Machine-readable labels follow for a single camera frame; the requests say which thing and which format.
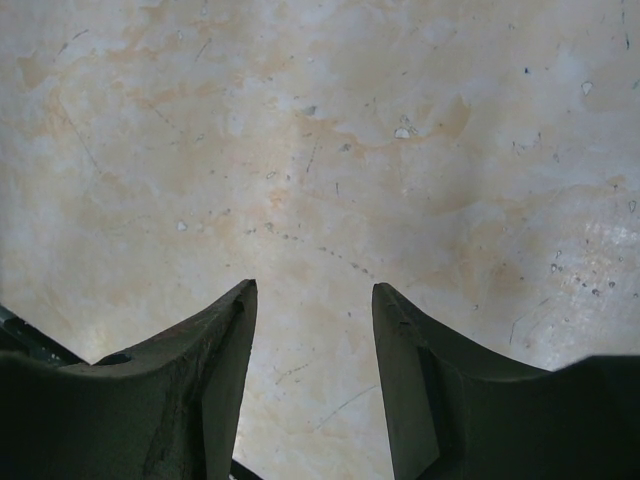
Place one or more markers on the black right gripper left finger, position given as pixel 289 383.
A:
pixel 125 420

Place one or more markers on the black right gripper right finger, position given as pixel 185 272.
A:
pixel 457 410

